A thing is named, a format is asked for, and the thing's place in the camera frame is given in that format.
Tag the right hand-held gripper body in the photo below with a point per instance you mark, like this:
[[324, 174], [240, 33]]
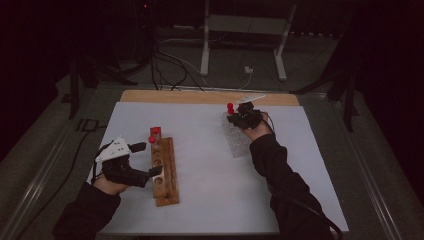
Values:
[[248, 115]]

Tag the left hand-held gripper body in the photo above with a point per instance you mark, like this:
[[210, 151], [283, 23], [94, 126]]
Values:
[[115, 149]]

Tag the wooden test tube rack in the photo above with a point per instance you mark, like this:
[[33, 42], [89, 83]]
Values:
[[170, 186]]

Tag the clear plastic test tube rack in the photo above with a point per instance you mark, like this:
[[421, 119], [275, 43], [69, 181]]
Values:
[[235, 141]]

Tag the person's right hand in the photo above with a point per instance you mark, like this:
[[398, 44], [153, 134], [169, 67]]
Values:
[[256, 133]]

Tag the person's left hand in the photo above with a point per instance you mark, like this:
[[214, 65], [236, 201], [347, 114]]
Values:
[[110, 187]]

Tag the white table mat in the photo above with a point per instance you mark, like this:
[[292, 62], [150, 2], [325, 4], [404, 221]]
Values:
[[206, 140]]

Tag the white plug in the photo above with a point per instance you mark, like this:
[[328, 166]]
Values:
[[248, 69]]

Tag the black stand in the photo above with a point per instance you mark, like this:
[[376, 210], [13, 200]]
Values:
[[74, 96], [348, 106]]

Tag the grey metal stand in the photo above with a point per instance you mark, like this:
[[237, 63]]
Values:
[[246, 24]]

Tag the metal floor rail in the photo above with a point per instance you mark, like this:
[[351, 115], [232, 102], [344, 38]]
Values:
[[36, 180], [366, 173]]

